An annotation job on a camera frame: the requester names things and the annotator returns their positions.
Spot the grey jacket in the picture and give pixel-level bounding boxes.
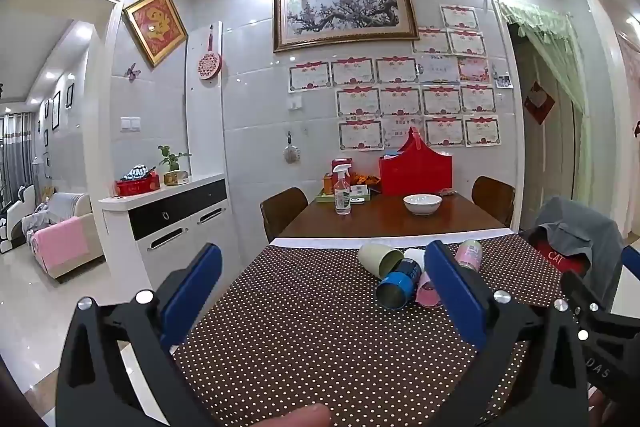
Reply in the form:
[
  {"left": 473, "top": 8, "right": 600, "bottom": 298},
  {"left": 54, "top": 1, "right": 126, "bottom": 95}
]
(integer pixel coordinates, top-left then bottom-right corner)
[{"left": 529, "top": 196, "right": 626, "bottom": 308}]

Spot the framed red gold picture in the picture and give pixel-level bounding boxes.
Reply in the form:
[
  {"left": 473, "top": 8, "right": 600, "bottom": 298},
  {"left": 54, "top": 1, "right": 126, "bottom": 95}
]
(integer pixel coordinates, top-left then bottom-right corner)
[{"left": 122, "top": 0, "right": 189, "bottom": 68}]

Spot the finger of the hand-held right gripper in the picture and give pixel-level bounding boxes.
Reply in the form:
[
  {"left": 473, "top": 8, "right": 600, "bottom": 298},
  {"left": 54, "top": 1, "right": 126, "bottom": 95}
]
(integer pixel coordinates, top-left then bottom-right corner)
[
  {"left": 621, "top": 245, "right": 640, "bottom": 281},
  {"left": 560, "top": 271, "right": 617, "bottom": 325}
]

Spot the beige sofa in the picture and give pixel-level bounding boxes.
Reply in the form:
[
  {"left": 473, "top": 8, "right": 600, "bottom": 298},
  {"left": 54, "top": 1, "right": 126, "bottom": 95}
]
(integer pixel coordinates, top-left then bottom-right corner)
[{"left": 24, "top": 192, "right": 101, "bottom": 284}]

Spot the wooden dining table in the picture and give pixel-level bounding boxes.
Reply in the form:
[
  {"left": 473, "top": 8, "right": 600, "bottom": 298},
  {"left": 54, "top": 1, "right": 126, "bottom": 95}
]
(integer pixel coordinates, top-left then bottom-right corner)
[{"left": 269, "top": 193, "right": 510, "bottom": 244}]

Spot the red door decoration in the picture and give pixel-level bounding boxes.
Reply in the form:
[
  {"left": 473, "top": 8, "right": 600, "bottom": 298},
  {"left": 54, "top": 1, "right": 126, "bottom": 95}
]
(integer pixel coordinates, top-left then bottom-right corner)
[{"left": 523, "top": 79, "right": 557, "bottom": 126}]

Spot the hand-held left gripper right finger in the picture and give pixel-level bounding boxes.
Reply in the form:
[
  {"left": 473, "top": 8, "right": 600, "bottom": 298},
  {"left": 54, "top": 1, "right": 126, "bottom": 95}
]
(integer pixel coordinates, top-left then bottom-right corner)
[{"left": 424, "top": 240, "right": 591, "bottom": 427}]

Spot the white bowl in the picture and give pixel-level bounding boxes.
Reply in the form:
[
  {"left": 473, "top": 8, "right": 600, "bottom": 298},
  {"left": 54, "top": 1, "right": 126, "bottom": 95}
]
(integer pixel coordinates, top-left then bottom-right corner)
[{"left": 403, "top": 193, "right": 443, "bottom": 216}]

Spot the white sideboard cabinet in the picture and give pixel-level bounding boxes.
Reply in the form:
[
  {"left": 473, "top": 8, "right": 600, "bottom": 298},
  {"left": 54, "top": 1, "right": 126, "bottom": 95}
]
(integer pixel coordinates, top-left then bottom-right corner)
[{"left": 98, "top": 173, "right": 232, "bottom": 293}]

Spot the small green potted plant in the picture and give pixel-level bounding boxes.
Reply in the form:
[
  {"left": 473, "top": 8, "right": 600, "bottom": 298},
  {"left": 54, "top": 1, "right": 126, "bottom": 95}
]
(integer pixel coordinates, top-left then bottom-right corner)
[{"left": 158, "top": 145, "right": 193, "bottom": 174}]

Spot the brown polka dot tablecloth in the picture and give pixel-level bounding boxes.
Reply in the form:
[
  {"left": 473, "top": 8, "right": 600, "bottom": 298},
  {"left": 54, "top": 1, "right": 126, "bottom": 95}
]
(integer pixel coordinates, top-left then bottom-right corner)
[{"left": 170, "top": 234, "right": 591, "bottom": 427}]

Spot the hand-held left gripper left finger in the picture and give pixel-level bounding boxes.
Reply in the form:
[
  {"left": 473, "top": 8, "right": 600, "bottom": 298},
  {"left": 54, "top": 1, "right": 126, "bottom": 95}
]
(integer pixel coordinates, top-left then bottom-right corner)
[{"left": 54, "top": 243, "right": 223, "bottom": 427}]

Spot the person's right hand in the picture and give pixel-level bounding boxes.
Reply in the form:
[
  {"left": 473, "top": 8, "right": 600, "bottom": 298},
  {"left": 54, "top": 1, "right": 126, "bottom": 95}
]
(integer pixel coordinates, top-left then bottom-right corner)
[{"left": 589, "top": 389, "right": 612, "bottom": 427}]

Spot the brown wooden chair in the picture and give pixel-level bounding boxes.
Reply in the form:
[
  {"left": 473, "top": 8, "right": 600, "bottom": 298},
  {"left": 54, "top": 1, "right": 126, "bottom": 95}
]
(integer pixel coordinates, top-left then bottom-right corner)
[
  {"left": 260, "top": 187, "right": 309, "bottom": 244},
  {"left": 471, "top": 176, "right": 516, "bottom": 228}
]

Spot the pink blanket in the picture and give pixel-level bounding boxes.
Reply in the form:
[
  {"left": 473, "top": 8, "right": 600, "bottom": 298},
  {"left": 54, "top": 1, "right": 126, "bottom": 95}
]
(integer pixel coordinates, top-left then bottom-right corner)
[{"left": 31, "top": 216, "right": 90, "bottom": 274}]

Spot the black white massage chair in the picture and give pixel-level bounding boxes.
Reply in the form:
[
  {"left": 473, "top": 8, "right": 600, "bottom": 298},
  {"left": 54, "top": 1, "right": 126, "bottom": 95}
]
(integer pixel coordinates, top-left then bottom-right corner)
[{"left": 0, "top": 184, "right": 37, "bottom": 255}]

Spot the red gift bag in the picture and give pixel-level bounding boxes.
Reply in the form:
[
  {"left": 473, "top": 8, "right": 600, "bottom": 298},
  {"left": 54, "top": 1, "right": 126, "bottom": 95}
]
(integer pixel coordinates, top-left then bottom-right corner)
[{"left": 378, "top": 127, "right": 454, "bottom": 197}]

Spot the light green cup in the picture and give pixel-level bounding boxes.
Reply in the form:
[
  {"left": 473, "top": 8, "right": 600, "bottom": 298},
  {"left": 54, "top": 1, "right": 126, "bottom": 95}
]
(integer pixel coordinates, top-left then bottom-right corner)
[{"left": 358, "top": 243, "right": 405, "bottom": 280}]

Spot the white table runner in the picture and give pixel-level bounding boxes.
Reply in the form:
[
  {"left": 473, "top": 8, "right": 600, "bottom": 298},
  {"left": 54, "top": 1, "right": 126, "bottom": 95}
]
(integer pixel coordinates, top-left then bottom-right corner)
[{"left": 269, "top": 228, "right": 516, "bottom": 247}]

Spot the person's left hand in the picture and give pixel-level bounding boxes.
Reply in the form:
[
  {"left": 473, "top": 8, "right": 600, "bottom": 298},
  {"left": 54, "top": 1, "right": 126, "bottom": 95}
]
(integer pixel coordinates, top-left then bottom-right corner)
[{"left": 249, "top": 403, "right": 334, "bottom": 427}]

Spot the green tray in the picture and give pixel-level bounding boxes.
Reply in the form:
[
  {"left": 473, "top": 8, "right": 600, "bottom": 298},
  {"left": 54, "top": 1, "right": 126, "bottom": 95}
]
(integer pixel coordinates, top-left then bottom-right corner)
[{"left": 315, "top": 187, "right": 373, "bottom": 204}]

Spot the round red hanging ornament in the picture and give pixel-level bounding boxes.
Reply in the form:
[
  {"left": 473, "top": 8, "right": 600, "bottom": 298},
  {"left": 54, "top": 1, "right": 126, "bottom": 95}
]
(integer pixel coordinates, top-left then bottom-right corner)
[{"left": 196, "top": 23, "right": 223, "bottom": 82}]

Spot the white cup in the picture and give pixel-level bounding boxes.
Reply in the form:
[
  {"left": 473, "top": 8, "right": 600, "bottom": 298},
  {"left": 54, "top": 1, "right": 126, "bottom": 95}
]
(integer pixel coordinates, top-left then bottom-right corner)
[{"left": 403, "top": 248, "right": 427, "bottom": 274}]

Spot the blue metal cup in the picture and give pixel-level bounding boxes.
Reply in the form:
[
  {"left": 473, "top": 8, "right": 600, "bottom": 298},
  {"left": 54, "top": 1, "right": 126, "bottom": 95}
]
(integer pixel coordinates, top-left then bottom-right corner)
[{"left": 376, "top": 258, "right": 422, "bottom": 311}]

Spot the red gift box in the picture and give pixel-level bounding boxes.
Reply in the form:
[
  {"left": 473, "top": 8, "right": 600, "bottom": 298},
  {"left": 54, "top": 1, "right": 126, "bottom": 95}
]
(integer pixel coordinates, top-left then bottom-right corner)
[{"left": 115, "top": 173, "right": 162, "bottom": 196}]

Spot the framed plum blossom painting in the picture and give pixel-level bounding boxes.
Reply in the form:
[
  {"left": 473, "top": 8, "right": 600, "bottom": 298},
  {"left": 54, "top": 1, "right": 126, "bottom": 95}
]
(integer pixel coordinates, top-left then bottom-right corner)
[{"left": 272, "top": 0, "right": 420, "bottom": 54}]

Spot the light green door curtain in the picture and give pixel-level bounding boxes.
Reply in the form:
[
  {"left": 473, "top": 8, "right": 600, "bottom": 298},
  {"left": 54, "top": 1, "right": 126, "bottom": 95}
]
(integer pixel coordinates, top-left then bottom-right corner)
[{"left": 492, "top": 0, "right": 587, "bottom": 112}]

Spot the wall of award certificates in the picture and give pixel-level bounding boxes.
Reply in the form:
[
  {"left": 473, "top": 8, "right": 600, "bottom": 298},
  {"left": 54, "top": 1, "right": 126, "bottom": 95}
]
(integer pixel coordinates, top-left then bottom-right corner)
[{"left": 287, "top": 4, "right": 502, "bottom": 152}]

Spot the clear spray bottle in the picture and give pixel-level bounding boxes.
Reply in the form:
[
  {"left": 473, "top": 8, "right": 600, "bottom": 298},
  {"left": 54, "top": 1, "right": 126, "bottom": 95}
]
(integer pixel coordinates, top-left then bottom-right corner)
[{"left": 332, "top": 165, "right": 354, "bottom": 216}]

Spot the grey window curtain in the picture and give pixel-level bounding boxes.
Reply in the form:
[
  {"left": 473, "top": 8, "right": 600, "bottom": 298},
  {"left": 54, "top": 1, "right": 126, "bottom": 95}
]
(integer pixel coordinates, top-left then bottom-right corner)
[{"left": 0, "top": 112, "right": 37, "bottom": 208}]

